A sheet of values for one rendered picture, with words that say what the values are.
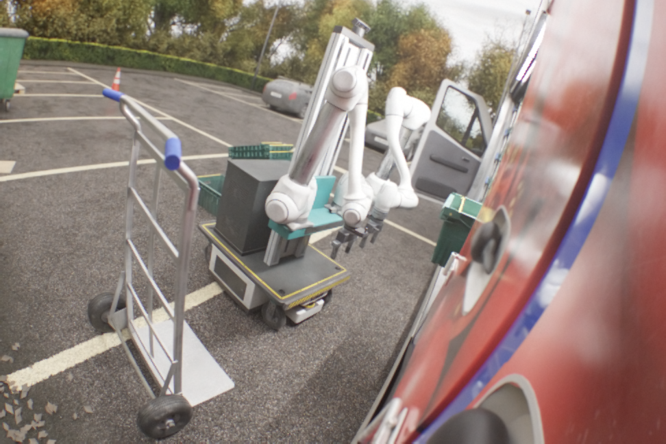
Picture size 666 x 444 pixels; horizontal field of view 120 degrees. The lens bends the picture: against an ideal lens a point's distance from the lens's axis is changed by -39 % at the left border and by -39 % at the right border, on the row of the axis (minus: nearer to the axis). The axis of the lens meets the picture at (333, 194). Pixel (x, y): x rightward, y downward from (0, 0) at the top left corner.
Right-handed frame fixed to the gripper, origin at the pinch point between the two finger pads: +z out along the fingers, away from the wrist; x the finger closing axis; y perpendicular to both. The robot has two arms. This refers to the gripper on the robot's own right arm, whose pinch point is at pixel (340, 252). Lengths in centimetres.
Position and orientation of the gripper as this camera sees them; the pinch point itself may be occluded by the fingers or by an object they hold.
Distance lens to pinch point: 166.5
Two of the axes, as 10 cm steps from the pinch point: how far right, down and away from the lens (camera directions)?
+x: -5.8, 0.7, -8.1
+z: -3.1, 9.0, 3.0
